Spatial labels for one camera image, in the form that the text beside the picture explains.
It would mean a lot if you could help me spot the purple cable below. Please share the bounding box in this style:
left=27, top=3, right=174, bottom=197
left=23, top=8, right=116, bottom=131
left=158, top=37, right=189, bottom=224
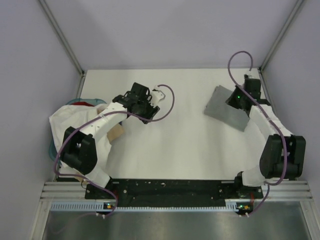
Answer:
left=53, top=84, right=175, bottom=218
left=227, top=51, right=288, bottom=218

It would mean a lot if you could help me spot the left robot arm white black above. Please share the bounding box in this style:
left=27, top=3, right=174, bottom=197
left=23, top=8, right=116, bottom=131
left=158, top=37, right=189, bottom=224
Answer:
left=59, top=82, right=166, bottom=199

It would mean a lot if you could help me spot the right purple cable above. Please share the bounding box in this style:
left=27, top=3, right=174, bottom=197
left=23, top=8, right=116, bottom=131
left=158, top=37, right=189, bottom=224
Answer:
left=227, top=51, right=288, bottom=218

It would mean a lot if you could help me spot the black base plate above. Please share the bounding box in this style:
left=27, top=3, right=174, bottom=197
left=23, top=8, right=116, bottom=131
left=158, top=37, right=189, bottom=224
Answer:
left=85, top=178, right=263, bottom=207

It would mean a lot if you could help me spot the white t-shirt with flower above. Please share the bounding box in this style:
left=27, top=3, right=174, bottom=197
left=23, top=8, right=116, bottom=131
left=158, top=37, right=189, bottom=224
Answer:
left=49, top=103, right=118, bottom=170

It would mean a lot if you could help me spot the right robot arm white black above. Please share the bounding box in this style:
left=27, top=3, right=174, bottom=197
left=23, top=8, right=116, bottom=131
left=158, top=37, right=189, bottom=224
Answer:
left=226, top=74, right=306, bottom=198

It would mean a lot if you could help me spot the grey slotted cable duct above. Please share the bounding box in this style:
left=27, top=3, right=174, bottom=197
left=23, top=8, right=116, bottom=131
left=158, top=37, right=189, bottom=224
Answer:
left=50, top=201, right=252, bottom=213

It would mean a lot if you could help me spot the left aluminium frame post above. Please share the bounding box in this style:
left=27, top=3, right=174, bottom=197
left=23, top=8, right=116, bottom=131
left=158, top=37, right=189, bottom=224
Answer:
left=37, top=0, right=85, bottom=76

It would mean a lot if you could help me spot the right aluminium frame post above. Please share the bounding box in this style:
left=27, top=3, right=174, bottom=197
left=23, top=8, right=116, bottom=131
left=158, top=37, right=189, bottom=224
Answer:
left=258, top=0, right=307, bottom=74

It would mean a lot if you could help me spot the grey t-shirt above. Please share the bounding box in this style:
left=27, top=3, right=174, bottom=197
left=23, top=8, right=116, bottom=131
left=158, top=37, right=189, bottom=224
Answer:
left=203, top=85, right=250, bottom=132

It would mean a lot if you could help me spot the red t-shirt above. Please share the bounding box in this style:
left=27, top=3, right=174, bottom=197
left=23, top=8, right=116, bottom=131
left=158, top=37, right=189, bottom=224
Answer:
left=72, top=101, right=95, bottom=107

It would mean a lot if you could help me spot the teal plastic basket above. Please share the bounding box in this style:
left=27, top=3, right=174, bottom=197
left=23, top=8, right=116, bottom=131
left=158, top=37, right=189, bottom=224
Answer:
left=48, top=98, right=106, bottom=162

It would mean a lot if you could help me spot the aluminium frame front rail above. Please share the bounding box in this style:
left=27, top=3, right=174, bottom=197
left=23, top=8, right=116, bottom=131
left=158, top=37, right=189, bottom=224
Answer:
left=40, top=179, right=313, bottom=202

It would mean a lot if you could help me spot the aluminium frame post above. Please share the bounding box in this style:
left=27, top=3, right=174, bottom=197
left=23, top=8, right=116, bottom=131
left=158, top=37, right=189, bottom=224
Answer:
left=258, top=0, right=307, bottom=74
left=37, top=0, right=85, bottom=76

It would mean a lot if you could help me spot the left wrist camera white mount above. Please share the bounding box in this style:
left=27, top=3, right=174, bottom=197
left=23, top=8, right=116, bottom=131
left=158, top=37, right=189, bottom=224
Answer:
left=149, top=85, right=166, bottom=107

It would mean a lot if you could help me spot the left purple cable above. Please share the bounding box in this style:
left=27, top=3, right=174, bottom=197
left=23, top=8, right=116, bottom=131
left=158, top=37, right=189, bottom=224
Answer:
left=53, top=84, right=175, bottom=218

